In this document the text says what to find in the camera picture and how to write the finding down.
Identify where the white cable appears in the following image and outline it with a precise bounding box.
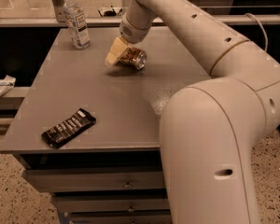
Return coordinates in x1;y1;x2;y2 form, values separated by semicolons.
244;12;269;53

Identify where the grey drawer cabinet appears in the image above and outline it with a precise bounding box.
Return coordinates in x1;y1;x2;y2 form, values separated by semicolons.
0;26;213;224

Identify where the bottom grey drawer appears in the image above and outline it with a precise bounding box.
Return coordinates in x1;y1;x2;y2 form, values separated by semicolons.
69;210;172;224

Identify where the grey drawer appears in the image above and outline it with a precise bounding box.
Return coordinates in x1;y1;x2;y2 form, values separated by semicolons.
69;210;172;224
51;192;169;213
22;166;165;193

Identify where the middle grey drawer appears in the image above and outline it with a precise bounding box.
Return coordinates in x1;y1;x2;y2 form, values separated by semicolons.
51;192;169;213

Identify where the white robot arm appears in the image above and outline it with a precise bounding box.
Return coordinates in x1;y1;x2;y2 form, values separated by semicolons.
105;0;280;224

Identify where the top grey drawer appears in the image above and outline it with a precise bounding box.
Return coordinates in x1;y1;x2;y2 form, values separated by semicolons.
22;166;165;193

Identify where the clear plastic water bottle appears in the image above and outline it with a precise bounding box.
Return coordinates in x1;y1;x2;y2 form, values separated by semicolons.
63;0;90;49

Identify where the black object behind rail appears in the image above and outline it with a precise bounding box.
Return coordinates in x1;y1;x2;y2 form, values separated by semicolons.
98;7;123;17

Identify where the orange soda can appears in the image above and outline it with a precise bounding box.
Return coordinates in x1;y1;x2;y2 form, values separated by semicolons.
119;47;147;70

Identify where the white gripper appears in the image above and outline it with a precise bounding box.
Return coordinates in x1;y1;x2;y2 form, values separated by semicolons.
105;0;156;67

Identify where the black snack bar wrapper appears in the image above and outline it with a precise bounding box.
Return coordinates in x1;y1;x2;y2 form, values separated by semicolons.
41;108;96;148

